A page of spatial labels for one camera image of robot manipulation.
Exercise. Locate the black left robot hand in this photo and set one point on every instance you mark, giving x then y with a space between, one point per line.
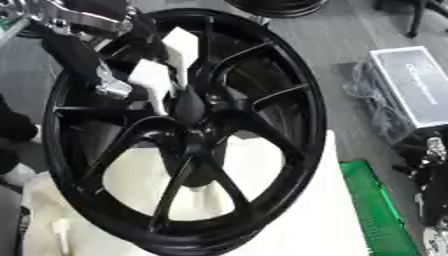
70 56

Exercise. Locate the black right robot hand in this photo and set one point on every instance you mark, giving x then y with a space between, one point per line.
429 186

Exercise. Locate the white pin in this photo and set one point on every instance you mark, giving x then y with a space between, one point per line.
149 77
60 231
181 46

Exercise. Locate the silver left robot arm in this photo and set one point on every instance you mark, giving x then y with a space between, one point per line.
87 16

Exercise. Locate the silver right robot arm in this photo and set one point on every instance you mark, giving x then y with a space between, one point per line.
436 241

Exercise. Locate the black spoked wheel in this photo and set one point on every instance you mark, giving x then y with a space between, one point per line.
274 110

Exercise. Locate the grey box with white rim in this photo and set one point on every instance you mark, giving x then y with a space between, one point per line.
411 85

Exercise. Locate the black chair base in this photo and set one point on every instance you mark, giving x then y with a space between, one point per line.
417 16

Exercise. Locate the black tyre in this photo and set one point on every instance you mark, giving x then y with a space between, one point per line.
277 7

